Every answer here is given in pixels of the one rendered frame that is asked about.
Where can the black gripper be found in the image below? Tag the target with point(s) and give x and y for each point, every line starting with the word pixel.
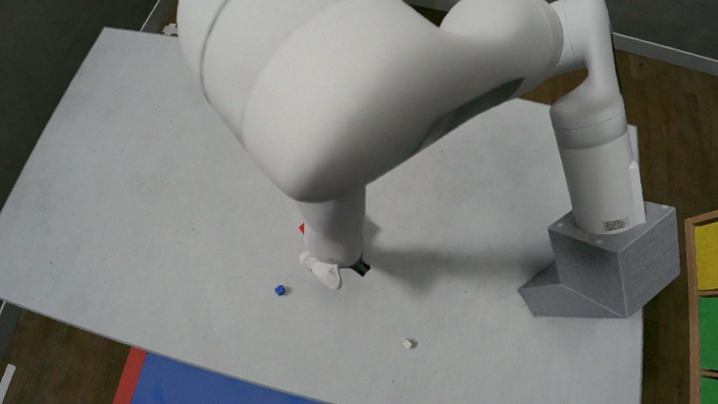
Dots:
pixel 362 268

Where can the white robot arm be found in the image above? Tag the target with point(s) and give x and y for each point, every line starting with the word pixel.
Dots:
pixel 327 96

